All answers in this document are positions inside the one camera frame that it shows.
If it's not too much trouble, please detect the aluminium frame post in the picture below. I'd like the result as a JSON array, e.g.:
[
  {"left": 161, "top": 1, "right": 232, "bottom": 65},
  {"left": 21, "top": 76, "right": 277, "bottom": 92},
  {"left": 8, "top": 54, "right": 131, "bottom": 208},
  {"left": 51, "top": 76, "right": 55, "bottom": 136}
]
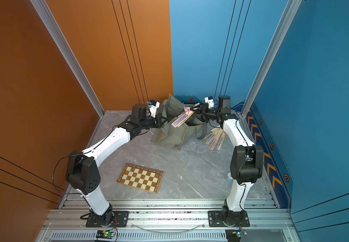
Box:
[
  {"left": 241, "top": 0, "right": 302, "bottom": 119},
  {"left": 30, "top": 0, "right": 105, "bottom": 118}
]

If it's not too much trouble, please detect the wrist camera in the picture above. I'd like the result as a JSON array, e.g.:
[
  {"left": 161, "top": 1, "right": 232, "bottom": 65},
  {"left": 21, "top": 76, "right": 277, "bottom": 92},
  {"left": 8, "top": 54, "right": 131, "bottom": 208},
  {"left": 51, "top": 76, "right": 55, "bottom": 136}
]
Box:
[
  {"left": 204, "top": 96, "right": 215, "bottom": 108},
  {"left": 147, "top": 100, "right": 160, "bottom": 118}
]

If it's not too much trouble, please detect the olive green tote bag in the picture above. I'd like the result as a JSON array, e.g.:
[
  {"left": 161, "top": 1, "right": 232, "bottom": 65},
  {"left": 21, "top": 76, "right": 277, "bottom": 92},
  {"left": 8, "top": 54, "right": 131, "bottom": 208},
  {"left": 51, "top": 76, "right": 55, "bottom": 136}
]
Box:
[{"left": 151, "top": 95, "right": 208, "bottom": 151}]

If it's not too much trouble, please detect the pink patterned folding fan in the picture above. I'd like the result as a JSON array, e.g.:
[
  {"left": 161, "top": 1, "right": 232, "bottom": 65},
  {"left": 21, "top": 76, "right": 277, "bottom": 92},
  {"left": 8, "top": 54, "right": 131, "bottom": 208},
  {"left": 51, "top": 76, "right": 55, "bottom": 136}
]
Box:
[{"left": 171, "top": 107, "right": 194, "bottom": 128}]

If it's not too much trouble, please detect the wooden chessboard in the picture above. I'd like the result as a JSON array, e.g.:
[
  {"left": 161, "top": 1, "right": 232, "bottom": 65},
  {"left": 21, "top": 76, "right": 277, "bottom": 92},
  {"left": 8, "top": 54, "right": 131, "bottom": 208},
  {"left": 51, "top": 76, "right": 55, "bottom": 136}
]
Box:
[{"left": 117, "top": 163, "right": 163, "bottom": 194}]

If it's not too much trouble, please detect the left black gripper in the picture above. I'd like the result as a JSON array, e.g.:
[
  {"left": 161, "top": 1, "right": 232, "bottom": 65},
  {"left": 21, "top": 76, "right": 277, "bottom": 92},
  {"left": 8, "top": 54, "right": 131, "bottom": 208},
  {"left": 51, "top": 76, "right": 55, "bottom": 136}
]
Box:
[{"left": 140, "top": 115, "right": 168, "bottom": 131}]

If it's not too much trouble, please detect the aluminium front rail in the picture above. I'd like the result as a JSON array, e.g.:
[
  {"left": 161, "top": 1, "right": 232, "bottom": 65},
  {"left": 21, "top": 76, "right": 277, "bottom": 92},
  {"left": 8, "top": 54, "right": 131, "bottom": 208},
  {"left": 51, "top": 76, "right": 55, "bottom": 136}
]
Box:
[{"left": 37, "top": 196, "right": 299, "bottom": 242}]

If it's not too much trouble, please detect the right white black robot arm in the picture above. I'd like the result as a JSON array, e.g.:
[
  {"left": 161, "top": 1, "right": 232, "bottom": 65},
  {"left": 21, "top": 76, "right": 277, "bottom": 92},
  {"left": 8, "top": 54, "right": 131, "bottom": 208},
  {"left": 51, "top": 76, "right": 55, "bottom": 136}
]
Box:
[{"left": 190, "top": 95, "right": 264, "bottom": 227}]

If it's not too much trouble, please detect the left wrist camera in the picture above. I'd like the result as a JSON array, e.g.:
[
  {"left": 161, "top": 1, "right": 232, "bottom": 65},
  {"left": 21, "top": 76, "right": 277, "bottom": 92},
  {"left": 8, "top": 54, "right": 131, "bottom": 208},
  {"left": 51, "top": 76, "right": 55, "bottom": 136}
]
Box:
[{"left": 147, "top": 100, "right": 160, "bottom": 118}]

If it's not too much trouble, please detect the left green circuit board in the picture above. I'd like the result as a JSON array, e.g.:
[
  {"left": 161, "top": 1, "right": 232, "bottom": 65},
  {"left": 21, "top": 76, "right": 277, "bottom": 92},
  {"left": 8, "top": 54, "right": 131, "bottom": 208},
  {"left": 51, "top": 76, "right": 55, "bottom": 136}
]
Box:
[{"left": 95, "top": 230, "right": 116, "bottom": 240}]

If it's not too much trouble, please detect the left aluminium frame post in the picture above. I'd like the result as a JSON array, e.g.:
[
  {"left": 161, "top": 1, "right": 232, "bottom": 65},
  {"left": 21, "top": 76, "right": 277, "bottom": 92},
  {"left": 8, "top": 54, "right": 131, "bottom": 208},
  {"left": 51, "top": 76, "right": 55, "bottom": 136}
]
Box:
[{"left": 30, "top": 0, "right": 105, "bottom": 118}]

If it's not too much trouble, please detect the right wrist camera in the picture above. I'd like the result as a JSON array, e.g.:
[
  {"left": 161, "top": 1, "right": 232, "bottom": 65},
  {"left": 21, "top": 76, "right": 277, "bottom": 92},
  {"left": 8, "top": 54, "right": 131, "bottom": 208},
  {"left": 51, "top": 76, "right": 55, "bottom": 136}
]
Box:
[{"left": 204, "top": 96, "right": 215, "bottom": 108}]

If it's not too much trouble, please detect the right green circuit board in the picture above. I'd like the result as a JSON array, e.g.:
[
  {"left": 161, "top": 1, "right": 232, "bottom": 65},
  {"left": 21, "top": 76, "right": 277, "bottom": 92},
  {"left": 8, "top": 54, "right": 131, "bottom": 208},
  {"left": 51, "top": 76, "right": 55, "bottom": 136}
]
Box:
[{"left": 225, "top": 230, "right": 245, "bottom": 242}]

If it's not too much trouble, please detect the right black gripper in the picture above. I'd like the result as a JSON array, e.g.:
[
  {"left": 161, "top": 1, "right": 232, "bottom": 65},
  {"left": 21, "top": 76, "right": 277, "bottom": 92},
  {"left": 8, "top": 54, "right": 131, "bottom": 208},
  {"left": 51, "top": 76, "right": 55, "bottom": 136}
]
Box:
[{"left": 191, "top": 104, "right": 222, "bottom": 123}]

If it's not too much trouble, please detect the right aluminium frame post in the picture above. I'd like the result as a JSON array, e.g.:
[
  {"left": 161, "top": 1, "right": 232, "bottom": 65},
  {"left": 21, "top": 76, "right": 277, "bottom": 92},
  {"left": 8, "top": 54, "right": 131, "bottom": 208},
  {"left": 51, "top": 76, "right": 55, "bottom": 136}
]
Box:
[{"left": 241, "top": 0, "right": 302, "bottom": 119}]

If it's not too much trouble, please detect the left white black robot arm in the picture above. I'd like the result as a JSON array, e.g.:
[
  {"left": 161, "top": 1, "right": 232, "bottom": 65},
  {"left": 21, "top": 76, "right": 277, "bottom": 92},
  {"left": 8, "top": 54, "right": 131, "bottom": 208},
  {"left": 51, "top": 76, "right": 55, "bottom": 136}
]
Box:
[{"left": 66, "top": 100, "right": 163, "bottom": 227}]

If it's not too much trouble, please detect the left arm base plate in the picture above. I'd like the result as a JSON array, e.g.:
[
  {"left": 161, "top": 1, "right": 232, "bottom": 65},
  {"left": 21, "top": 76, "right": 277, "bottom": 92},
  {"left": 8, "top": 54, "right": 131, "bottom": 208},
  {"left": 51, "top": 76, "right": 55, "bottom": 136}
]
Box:
[{"left": 86, "top": 211, "right": 129, "bottom": 228}]

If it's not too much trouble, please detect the green circuit board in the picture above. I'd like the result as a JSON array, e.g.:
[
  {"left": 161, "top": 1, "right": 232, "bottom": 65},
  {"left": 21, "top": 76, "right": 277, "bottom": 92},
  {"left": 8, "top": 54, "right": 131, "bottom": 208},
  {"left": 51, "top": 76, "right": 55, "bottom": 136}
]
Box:
[
  {"left": 95, "top": 230, "right": 116, "bottom": 240},
  {"left": 225, "top": 230, "right": 245, "bottom": 242}
]

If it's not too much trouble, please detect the light wooden folding fan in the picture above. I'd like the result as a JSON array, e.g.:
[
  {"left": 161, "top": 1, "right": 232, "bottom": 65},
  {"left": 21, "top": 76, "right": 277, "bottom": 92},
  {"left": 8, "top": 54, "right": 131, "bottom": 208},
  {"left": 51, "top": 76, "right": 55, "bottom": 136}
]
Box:
[{"left": 203, "top": 127, "right": 223, "bottom": 145}]

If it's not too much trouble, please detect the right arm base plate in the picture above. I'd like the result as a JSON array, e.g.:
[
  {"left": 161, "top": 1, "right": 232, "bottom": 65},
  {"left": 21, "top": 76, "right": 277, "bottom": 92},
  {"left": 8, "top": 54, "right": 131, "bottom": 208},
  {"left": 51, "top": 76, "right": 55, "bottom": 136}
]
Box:
[{"left": 208, "top": 210, "right": 250, "bottom": 227}]

